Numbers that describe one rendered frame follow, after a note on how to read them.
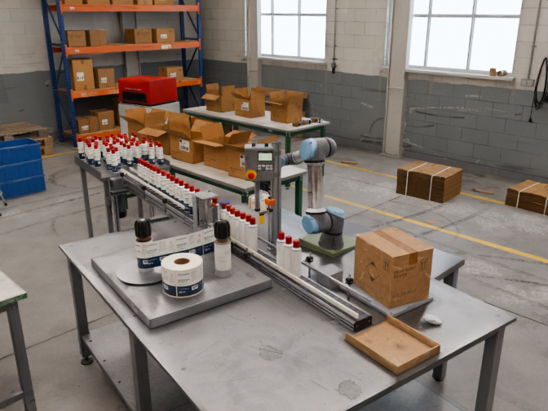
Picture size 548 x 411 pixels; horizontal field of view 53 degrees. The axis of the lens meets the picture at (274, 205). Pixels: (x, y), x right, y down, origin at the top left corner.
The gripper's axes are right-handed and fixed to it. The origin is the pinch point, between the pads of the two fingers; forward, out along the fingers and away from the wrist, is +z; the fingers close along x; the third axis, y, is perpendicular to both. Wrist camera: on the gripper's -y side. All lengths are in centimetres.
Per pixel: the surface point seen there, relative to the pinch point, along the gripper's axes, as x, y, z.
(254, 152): -37, 31, -45
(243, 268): -59, 46, 12
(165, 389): -100, 28, 78
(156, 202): -27, -86, 18
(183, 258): -92, 39, -2
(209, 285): -84, 49, 12
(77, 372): -115, -50, 101
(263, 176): -34, 35, -32
